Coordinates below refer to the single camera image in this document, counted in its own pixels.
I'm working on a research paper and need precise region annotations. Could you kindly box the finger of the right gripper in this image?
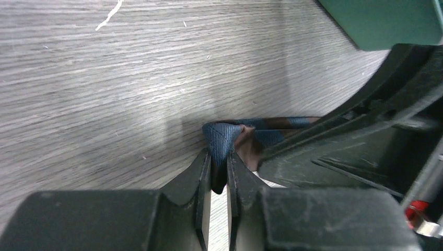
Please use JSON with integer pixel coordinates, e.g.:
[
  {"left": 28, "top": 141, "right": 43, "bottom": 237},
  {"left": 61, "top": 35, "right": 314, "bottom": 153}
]
[{"left": 259, "top": 44, "right": 442, "bottom": 200}]

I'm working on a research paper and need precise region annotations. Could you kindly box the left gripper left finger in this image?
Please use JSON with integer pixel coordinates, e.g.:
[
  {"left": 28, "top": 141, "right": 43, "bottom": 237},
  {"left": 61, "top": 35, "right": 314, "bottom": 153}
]
[{"left": 1, "top": 150, "right": 211, "bottom": 250}]

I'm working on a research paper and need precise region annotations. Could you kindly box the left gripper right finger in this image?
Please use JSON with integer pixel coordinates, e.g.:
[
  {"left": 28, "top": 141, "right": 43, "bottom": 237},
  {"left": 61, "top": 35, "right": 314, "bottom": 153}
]
[{"left": 227, "top": 154, "right": 421, "bottom": 250}]

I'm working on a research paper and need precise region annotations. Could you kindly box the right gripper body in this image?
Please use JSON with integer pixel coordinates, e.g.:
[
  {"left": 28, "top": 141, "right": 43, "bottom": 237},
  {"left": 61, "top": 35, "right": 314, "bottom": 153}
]
[{"left": 402, "top": 141, "right": 442, "bottom": 250}]

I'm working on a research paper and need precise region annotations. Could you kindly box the navy brown striped tie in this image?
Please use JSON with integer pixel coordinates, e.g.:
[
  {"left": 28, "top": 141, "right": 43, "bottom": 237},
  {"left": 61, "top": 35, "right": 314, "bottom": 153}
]
[{"left": 202, "top": 117, "right": 320, "bottom": 195}]

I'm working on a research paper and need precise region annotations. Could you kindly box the green divided tray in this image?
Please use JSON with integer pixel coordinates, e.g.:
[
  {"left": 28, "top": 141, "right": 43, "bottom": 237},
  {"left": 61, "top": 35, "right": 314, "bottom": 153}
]
[{"left": 319, "top": 1, "right": 442, "bottom": 51}]

